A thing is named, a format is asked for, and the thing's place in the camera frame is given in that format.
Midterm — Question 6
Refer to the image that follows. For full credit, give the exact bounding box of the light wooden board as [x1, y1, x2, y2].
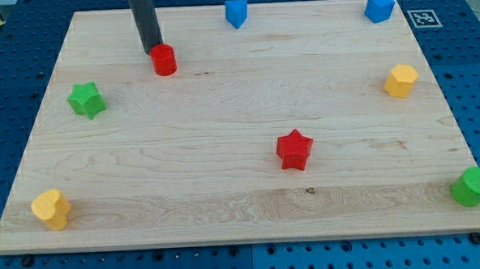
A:
[0, 0, 480, 255]

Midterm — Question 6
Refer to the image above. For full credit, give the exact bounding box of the blue cube block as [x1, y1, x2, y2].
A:
[364, 0, 396, 23]

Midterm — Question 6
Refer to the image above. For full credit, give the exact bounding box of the white fiducial marker tag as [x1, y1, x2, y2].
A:
[408, 9, 442, 28]

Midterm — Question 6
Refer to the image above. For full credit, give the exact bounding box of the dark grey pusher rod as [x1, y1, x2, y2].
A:
[128, 0, 163, 55]

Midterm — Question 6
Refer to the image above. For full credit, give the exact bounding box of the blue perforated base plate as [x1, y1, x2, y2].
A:
[0, 0, 480, 269]

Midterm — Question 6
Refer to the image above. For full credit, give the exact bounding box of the red cylinder block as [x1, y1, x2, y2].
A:
[149, 44, 177, 76]

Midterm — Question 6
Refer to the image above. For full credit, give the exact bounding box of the blue triangle block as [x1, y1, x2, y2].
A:
[225, 0, 248, 28]

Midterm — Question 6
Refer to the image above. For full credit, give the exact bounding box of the green cylinder block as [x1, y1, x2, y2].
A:
[450, 166, 480, 207]

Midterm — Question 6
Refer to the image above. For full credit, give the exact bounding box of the green star block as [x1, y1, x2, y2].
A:
[67, 82, 106, 119]

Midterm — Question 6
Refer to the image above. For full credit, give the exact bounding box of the red star block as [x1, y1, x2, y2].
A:
[276, 129, 314, 171]

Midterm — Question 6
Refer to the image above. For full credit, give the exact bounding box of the yellow hexagon block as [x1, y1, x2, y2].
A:
[384, 64, 418, 98]

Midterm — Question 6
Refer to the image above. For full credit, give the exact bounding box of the yellow heart block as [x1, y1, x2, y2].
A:
[31, 189, 72, 231]

